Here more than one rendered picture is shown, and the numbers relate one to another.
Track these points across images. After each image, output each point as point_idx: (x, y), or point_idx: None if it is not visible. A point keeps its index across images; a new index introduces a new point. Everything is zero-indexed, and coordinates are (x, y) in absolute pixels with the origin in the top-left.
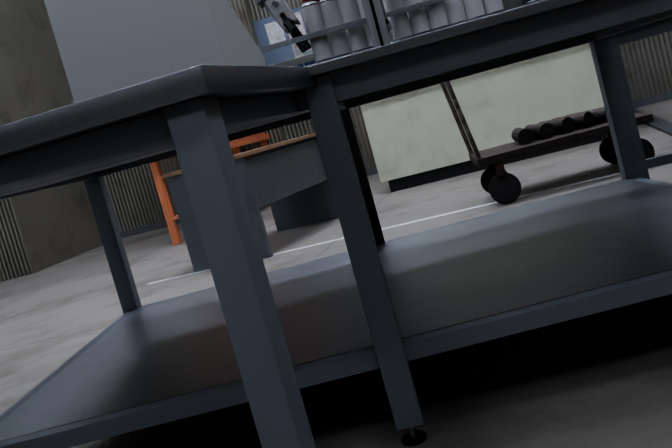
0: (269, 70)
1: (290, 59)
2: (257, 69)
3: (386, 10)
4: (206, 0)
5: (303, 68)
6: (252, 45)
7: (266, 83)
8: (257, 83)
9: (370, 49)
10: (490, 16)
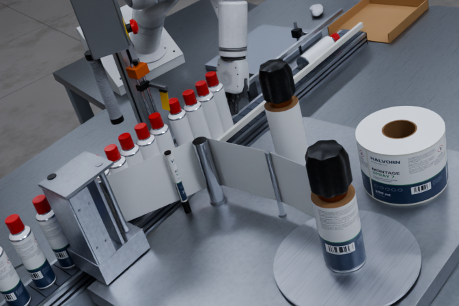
0: (80, 91)
1: (253, 109)
2: (74, 87)
3: (264, 168)
4: (85, 51)
5: (103, 104)
6: (110, 78)
7: (78, 93)
8: (74, 90)
9: (80, 125)
10: (25, 162)
